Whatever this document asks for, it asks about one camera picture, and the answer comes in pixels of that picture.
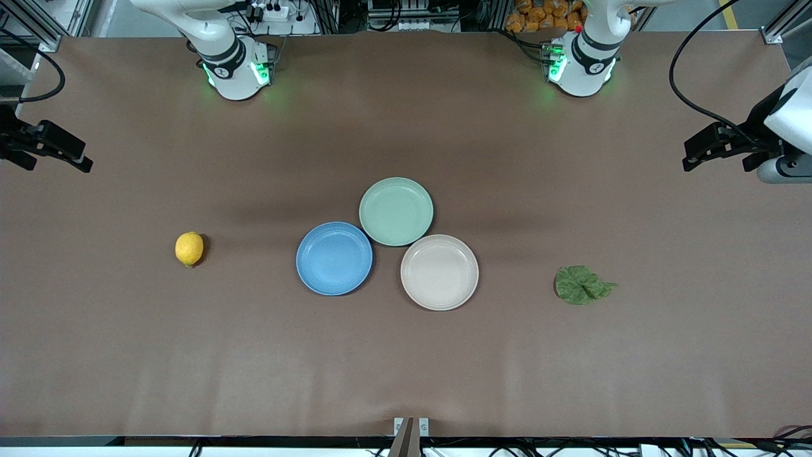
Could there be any beige plate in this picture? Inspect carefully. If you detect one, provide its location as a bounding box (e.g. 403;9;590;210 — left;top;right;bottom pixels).
400;234;480;312

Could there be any bag of orange fruits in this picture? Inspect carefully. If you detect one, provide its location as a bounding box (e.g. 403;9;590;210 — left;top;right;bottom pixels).
505;0;588;34

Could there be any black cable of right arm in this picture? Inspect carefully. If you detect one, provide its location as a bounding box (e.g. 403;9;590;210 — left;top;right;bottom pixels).
0;28;67;104

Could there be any green lettuce leaf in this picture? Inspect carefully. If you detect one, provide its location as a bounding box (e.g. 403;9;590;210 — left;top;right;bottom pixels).
554;265;617;305

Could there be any white power strip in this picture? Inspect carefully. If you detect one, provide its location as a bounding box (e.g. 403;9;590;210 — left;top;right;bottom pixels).
244;0;294;23

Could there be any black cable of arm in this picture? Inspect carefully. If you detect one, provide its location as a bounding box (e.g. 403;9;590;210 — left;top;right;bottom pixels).
0;28;67;104
669;0;772;150

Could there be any blue plate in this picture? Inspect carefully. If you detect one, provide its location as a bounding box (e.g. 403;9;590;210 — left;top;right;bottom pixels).
296;221;374;296

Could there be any aluminium frame profile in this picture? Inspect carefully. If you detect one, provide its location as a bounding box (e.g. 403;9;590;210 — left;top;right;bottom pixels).
0;0;65;53
761;0;812;45

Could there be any light green plate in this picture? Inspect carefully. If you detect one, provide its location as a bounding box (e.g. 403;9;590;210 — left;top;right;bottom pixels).
358;176;435;247

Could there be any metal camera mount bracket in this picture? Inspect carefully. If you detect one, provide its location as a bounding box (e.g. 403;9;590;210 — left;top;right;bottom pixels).
388;416;430;457

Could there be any yellow lemon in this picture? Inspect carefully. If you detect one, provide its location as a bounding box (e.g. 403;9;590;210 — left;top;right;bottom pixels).
175;232;205;268

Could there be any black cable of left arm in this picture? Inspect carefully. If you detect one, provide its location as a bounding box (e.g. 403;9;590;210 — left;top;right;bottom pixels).
669;0;772;150

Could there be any brown table cover sheet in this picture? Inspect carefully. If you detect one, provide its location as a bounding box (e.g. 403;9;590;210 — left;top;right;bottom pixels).
0;29;812;439

